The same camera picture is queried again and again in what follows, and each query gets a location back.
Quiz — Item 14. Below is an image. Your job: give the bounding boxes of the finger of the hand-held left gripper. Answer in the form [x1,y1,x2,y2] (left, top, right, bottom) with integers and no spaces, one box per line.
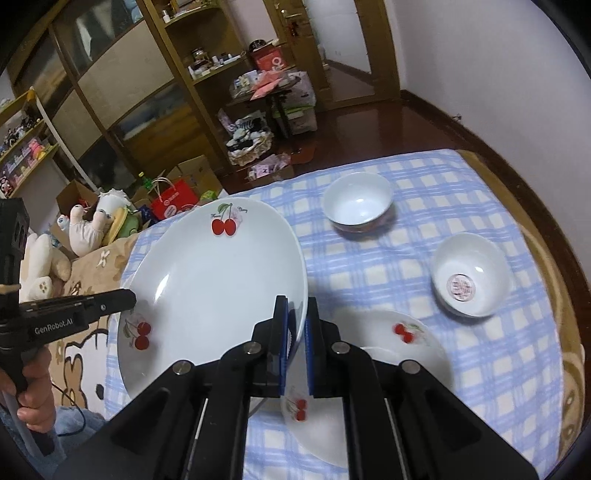
[69,288,137,320]

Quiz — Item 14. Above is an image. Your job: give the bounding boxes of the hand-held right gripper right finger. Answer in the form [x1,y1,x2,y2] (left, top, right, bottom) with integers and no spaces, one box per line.
[304,296,540,480]

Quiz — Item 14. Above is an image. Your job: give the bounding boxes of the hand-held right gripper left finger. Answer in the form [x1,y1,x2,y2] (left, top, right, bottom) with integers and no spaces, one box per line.
[53,295,289,480]

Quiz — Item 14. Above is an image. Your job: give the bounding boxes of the small white cherry plate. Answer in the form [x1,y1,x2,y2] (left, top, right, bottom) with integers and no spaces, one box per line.
[279,308,454,472]

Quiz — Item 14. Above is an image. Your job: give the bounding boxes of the large white cherry plate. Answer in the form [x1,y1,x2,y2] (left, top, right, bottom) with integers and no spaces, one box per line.
[116,198,309,401]

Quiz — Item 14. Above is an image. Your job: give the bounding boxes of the small red patterned bowl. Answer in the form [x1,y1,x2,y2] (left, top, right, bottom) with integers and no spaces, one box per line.
[322,172,394,233]

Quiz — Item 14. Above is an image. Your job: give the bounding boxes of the white bowl with orange print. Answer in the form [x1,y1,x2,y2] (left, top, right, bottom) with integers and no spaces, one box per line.
[431,232,512,318]

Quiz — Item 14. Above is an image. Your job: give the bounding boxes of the person's left hand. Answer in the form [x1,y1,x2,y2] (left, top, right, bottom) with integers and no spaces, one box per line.
[0,346,59,433]

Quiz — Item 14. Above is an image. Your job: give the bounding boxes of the cream plush bear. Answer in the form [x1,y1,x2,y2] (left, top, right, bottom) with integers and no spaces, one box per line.
[18,232,73,302]

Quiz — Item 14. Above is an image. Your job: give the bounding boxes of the white plush toy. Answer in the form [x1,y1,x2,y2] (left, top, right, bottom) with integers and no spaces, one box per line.
[59,188,136,258]

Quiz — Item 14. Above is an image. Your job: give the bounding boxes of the green yellow plush toy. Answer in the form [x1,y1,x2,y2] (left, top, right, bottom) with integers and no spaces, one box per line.
[102,207,141,246]

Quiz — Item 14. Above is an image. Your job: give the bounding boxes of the person's blue clothing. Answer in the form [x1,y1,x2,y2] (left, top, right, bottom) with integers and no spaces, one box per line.
[0,406,108,480]

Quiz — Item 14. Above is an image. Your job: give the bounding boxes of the blue checked blanket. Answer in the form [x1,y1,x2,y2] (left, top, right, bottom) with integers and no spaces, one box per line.
[104,148,566,480]

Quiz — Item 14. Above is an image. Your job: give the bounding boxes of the open cardboard box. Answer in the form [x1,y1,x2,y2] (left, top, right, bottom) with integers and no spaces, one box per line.
[55,180,100,217]

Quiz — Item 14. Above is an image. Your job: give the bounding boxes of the red gift bag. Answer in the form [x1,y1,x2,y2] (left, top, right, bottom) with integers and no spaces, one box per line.
[150,178,200,221]

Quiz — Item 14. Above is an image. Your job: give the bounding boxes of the large cardboard box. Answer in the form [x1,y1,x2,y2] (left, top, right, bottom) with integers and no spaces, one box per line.
[164,154,222,197]

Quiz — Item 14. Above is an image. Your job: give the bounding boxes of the white pole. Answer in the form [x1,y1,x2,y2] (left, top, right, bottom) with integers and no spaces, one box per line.
[28,87,95,191]

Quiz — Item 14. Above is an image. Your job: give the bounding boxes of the shelf of colourful toys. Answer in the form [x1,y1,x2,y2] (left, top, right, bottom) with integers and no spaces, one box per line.
[0,90,61,197]

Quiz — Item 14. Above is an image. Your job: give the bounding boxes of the cardboard box of pink packets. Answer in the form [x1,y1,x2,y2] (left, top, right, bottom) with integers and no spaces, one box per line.
[247,153,296,182]

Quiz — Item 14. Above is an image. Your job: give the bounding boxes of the wicker basket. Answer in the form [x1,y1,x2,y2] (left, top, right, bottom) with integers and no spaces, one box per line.
[225,115,274,167]

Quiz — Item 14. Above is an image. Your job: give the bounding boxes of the wooden corner shelf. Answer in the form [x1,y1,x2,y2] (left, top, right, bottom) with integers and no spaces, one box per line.
[139,0,259,153]

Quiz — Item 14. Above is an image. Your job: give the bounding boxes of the wooden wardrobe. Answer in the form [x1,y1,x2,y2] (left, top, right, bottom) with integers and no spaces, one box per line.
[0,0,222,195]

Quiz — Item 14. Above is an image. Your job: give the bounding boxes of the small side table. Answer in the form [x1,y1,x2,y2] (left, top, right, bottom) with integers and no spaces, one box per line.
[222,76,301,139]

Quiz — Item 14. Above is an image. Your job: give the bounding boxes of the white printed carton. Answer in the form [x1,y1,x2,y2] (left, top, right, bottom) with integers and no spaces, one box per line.
[279,71,319,136]

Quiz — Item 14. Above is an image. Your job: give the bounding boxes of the pink papers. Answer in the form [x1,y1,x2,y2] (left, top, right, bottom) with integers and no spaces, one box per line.
[249,71,291,101]

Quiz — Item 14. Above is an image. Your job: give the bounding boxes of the red box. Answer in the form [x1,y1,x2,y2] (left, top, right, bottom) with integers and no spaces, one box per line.
[249,46,291,75]

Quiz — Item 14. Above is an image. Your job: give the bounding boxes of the wooden door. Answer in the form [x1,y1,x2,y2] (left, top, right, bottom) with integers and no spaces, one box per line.
[263,0,402,112]

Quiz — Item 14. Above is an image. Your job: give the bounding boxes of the black cable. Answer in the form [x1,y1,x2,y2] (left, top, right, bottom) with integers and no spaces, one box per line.
[50,382,105,437]

